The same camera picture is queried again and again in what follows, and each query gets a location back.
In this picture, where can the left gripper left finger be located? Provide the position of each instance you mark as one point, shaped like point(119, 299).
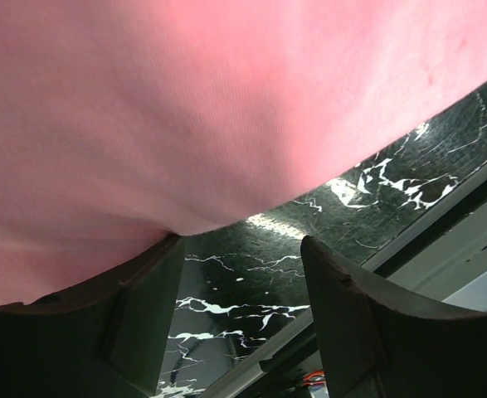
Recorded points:
point(105, 337)

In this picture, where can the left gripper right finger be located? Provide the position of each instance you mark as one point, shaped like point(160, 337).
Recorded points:
point(377, 339)

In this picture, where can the light pink t-shirt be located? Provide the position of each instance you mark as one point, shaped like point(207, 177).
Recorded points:
point(124, 121)

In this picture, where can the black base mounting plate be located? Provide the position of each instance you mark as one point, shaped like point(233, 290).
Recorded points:
point(441, 256)

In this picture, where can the black marble pattern mat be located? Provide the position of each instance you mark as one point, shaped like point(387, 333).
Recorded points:
point(242, 284)

